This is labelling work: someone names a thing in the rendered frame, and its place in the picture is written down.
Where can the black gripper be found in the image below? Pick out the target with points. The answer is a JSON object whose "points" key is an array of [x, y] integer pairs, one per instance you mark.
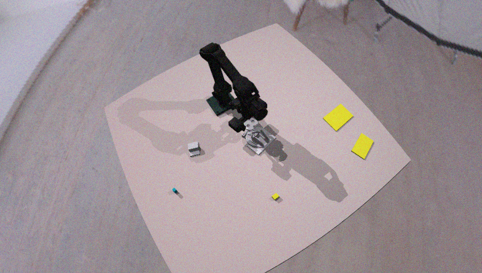
{"points": [[238, 124]]}

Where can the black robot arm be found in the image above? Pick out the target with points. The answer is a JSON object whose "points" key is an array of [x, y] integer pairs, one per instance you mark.
{"points": [[242, 86]]}

